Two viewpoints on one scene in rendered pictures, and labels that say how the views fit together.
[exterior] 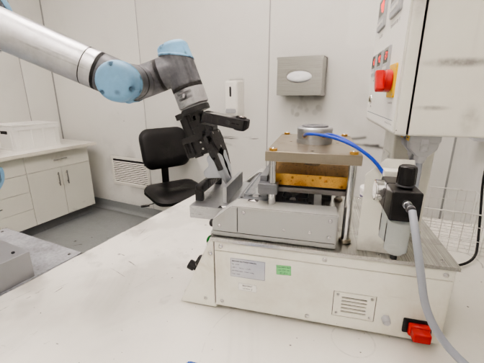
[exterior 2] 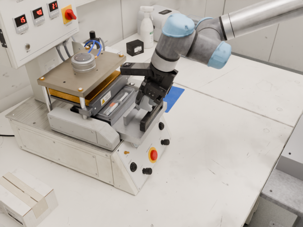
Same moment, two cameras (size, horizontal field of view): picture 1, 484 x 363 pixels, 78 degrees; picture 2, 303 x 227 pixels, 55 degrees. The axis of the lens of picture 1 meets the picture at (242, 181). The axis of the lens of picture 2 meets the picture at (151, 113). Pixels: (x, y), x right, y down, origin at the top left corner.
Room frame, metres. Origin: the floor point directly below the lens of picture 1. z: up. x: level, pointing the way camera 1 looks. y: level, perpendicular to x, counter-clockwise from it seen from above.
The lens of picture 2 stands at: (1.51, 0.23, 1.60)
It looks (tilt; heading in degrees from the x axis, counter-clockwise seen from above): 38 degrees down; 191
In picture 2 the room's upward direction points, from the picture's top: straight up
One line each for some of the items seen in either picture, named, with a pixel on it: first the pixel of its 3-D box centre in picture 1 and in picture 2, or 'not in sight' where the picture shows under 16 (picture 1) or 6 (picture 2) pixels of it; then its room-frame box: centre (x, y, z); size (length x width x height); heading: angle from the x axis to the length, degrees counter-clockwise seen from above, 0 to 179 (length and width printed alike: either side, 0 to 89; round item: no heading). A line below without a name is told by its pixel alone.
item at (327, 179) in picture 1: (312, 161); (87, 76); (0.67, -0.16, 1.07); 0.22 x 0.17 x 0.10; 166
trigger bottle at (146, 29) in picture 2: not in sight; (147, 27); (-0.18, -0.12, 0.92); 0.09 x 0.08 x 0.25; 91
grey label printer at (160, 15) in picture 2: not in sight; (159, 23); (-0.36, -0.07, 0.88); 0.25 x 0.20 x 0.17; 59
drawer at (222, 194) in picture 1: (261, 194); (117, 107); (0.71, -0.05, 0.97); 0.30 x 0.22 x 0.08; 76
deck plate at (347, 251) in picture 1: (323, 217); (83, 106); (0.67, -0.20, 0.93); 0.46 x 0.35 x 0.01; 76
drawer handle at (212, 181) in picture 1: (209, 184); (152, 113); (0.75, 0.08, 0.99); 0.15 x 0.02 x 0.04; 166
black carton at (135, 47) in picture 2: not in sight; (135, 47); (-0.07, -0.17, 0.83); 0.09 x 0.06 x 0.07; 139
